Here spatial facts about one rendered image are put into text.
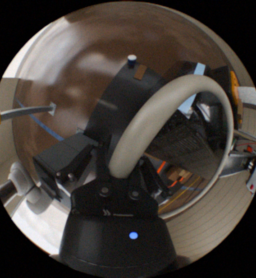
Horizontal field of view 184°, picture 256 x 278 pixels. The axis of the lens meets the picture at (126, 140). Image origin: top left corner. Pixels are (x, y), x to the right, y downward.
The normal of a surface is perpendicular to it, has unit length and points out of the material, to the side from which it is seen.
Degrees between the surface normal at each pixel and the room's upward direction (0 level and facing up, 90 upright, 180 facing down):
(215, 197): 90
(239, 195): 90
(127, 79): 0
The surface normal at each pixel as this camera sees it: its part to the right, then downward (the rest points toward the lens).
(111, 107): -0.01, 0.31
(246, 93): -1.00, -0.04
